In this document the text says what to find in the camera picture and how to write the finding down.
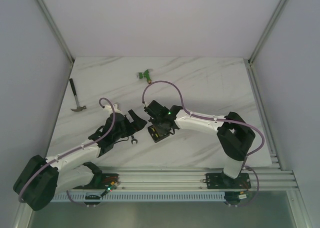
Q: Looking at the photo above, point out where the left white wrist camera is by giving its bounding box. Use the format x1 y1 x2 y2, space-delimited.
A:
102 103 123 116

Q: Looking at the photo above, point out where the black fuse box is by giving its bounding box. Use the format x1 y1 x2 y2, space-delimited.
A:
147 125 171 143

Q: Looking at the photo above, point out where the white slotted cable duct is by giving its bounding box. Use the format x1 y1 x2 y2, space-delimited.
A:
52 191 226 203

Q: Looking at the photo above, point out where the aluminium frame rail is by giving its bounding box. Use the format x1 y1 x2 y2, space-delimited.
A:
101 167 299 192

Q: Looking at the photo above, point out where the silver combination wrench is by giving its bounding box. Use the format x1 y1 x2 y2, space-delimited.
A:
131 135 138 145

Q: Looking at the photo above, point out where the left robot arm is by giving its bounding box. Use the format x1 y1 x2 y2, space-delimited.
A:
13 110 147 211

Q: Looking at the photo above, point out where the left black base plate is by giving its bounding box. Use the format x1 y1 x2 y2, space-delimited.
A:
74 173 119 190

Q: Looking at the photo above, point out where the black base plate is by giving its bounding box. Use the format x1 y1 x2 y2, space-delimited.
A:
203 173 252 190
74 173 119 190

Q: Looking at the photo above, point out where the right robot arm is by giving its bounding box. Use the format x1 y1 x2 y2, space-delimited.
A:
144 100 256 188

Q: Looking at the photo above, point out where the hammer with black handle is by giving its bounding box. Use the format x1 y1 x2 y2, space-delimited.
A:
69 78 87 112

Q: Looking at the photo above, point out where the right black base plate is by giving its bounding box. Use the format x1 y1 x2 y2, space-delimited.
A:
203 173 252 190

